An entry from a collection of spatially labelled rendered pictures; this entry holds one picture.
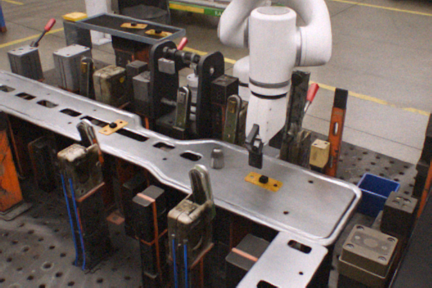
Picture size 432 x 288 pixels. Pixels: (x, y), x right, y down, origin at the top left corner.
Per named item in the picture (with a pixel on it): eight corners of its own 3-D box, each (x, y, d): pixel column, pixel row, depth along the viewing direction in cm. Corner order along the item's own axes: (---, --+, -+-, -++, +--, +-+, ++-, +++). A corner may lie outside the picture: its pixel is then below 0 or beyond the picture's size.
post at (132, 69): (135, 171, 163) (125, 63, 144) (145, 164, 167) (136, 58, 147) (147, 176, 160) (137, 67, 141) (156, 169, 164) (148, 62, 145)
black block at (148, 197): (130, 297, 116) (118, 202, 102) (158, 269, 124) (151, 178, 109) (155, 312, 112) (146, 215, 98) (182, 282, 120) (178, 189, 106)
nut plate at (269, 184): (243, 180, 107) (243, 175, 106) (251, 172, 110) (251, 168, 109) (276, 192, 103) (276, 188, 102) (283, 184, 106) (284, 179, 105)
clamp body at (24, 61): (21, 140, 182) (0, 51, 165) (45, 128, 190) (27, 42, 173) (37, 147, 177) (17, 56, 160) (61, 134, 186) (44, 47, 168)
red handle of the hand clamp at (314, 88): (281, 130, 114) (307, 80, 119) (283, 135, 115) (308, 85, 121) (297, 135, 111) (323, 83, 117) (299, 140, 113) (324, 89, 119)
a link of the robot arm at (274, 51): (292, 67, 97) (247, 67, 97) (297, 3, 91) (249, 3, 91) (298, 83, 90) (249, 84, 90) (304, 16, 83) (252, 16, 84)
